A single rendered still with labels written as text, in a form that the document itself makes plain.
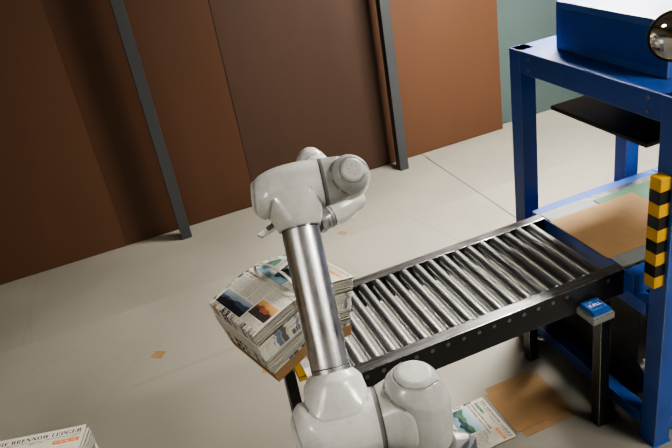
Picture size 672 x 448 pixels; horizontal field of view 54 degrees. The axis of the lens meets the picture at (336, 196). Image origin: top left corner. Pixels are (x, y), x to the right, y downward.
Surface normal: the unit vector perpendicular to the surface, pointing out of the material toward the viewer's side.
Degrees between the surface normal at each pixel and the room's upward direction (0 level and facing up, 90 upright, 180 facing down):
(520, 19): 90
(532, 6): 90
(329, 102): 90
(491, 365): 0
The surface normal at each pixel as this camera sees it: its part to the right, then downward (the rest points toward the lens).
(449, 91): 0.36, 0.37
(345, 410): 0.04, -0.29
